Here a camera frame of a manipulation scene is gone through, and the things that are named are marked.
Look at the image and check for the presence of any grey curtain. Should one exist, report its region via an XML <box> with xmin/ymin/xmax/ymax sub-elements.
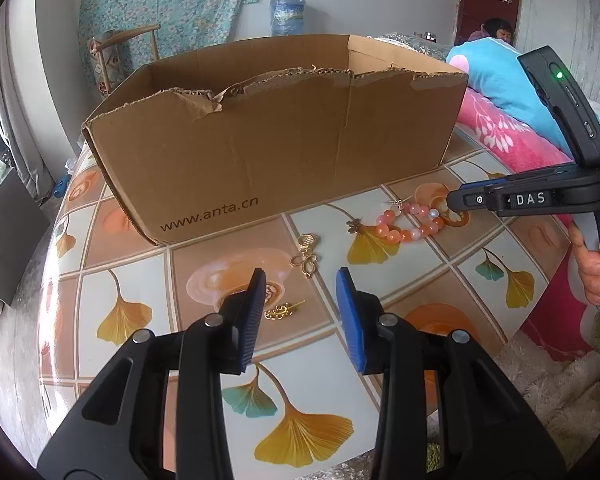
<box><xmin>0</xmin><ymin>0</ymin><xmax>56</xmax><ymax>196</ymax></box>

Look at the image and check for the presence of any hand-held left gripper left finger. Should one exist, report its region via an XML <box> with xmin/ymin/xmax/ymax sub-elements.
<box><xmin>36</xmin><ymin>267</ymin><xmax>267</xmax><ymax>480</ymax></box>

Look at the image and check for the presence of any white fluffy garment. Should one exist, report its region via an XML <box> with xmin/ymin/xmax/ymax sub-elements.
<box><xmin>495</xmin><ymin>310</ymin><xmax>600</xmax><ymax>461</ymax></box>

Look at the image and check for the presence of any blue water bottle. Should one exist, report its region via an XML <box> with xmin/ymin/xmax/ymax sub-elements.
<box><xmin>269</xmin><ymin>0</ymin><xmax>307</xmax><ymax>37</ymax></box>

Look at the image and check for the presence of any wooden chair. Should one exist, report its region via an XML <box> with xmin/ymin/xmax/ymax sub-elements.
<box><xmin>89</xmin><ymin>23</ymin><xmax>162</xmax><ymax>98</ymax></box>

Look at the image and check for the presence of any gold openwork brooch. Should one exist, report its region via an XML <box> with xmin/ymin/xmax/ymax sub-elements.
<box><xmin>289</xmin><ymin>232</ymin><xmax>321</xmax><ymax>279</ymax></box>

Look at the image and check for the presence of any pink floral blanket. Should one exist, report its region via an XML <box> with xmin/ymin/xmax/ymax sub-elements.
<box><xmin>452</xmin><ymin>87</ymin><xmax>600</xmax><ymax>363</ymax></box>

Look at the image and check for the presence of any pink bead bracelet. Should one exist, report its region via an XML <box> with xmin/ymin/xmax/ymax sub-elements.
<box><xmin>375</xmin><ymin>201</ymin><xmax>453</xmax><ymax>244</ymax></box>

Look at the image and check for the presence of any white printed bag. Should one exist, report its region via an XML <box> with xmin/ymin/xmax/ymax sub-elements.
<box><xmin>90</xmin><ymin>36</ymin><xmax>131</xmax><ymax>96</ymax></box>

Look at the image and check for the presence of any grey patterned pillow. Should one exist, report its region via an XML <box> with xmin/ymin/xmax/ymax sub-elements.
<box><xmin>375</xmin><ymin>31</ymin><xmax>453</xmax><ymax>61</ymax></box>

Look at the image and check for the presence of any dark grey cabinet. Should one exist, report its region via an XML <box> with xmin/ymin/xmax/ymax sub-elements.
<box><xmin>0</xmin><ymin>166</ymin><xmax>51</xmax><ymax>307</ymax></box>

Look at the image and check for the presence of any brown cardboard box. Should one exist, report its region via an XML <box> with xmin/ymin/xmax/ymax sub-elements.
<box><xmin>81</xmin><ymin>34</ymin><xmax>470</xmax><ymax>247</ymax></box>

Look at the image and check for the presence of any person's right hand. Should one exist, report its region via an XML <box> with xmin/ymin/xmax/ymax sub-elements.
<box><xmin>569</xmin><ymin>220</ymin><xmax>600</xmax><ymax>307</ymax></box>

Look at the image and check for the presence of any teal floral cloth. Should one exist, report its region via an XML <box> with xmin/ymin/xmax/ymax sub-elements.
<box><xmin>78</xmin><ymin>0</ymin><xmax>258</xmax><ymax>66</ymax></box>

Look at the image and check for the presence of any gold leaf pin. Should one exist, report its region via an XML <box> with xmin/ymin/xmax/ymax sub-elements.
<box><xmin>263</xmin><ymin>300</ymin><xmax>307</xmax><ymax>320</ymax></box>

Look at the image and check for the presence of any light blue blanket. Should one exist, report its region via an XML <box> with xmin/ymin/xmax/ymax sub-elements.
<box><xmin>445</xmin><ymin>37</ymin><xmax>600</xmax><ymax>161</ymax></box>

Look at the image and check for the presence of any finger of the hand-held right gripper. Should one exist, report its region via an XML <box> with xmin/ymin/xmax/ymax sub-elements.
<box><xmin>446</xmin><ymin>177</ymin><xmax>503</xmax><ymax>212</ymax></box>

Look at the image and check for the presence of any tiled ginkgo print tablecloth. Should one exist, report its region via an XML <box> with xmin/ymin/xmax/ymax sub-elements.
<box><xmin>37</xmin><ymin>135</ymin><xmax>581</xmax><ymax>471</ymax></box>

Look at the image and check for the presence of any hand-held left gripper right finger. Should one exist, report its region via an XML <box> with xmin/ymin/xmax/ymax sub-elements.
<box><xmin>335</xmin><ymin>266</ymin><xmax>567</xmax><ymax>480</ymax></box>

